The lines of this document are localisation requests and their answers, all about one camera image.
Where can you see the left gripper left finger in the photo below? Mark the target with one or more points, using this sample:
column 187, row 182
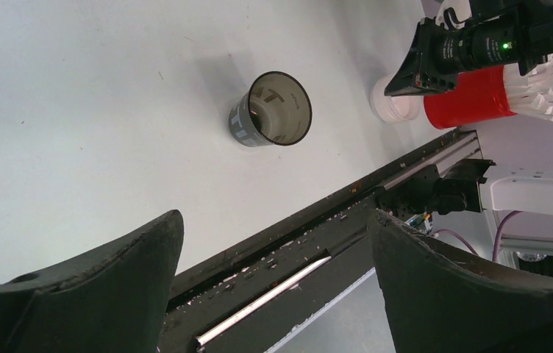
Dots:
column 109, row 299

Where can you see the red cup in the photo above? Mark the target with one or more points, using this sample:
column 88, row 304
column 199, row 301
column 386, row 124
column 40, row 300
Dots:
column 480, row 96

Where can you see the black paper coffee cup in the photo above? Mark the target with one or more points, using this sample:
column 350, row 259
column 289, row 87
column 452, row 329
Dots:
column 275, row 111

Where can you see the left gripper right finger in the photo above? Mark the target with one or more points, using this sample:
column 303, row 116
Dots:
column 439, row 298

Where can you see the white plastic lid on table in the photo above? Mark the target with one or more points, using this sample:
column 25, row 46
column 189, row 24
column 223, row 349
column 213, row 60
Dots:
column 392, row 109

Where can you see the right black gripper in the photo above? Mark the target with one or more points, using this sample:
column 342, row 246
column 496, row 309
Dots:
column 497, row 33

